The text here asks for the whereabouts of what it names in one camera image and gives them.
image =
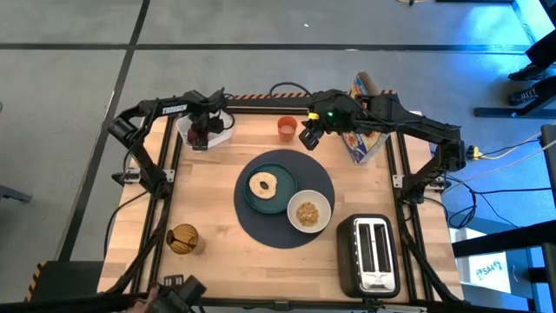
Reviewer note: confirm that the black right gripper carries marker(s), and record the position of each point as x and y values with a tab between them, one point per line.
316	119

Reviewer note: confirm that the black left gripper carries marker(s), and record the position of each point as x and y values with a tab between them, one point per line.
204	113

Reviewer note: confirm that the dark red fruit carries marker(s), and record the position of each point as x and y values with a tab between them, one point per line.
190	138

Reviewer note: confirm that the colourful cereal box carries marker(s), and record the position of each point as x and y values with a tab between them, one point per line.
362	148

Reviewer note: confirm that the bagel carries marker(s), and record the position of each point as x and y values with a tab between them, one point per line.
271	180

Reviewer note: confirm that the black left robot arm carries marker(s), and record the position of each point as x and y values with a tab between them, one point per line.
174	108

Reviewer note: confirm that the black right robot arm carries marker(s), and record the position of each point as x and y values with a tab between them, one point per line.
417	126

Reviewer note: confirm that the white plastic bin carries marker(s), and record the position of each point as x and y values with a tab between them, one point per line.
182	126

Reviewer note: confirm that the orange cup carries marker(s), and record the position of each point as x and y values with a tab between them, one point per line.
287	129

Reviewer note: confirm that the hazard-striped black bar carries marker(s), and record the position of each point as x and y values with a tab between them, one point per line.
260	103

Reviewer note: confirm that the teal plate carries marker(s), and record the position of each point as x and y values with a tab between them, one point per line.
282	195

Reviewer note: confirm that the white bowl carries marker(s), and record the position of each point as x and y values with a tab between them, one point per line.
321	204

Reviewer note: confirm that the cereal flakes heap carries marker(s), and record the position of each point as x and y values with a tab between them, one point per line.
307	214

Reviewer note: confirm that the amber glass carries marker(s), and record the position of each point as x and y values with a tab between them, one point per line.
182	239

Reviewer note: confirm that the dark round placemat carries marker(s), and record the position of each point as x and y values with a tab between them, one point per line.
269	230

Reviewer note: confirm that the black and chrome toaster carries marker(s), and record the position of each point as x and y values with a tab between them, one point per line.
347	261

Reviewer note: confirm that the black handheld device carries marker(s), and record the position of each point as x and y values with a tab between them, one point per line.
182	291

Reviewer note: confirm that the person's hand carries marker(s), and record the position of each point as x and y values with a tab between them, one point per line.
143	304

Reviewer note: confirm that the black desk foot bar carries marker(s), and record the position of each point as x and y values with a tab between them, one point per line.
499	111

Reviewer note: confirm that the black box with hazard stripe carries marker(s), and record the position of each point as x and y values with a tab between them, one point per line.
69	280

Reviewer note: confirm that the grey furniture foot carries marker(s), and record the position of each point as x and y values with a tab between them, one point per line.
13	193

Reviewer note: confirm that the black beam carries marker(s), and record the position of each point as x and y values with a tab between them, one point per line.
499	239

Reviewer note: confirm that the person's shoe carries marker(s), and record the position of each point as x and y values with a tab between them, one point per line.
527	73
523	95

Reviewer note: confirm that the white paper sign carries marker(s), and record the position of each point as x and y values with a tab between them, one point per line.
491	271

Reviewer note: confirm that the black upright panel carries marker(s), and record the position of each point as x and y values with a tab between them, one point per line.
549	152

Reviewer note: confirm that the person's leg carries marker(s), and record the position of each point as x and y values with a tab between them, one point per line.
545	50

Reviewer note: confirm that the black frame crossbar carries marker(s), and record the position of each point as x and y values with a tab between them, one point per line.
65	305

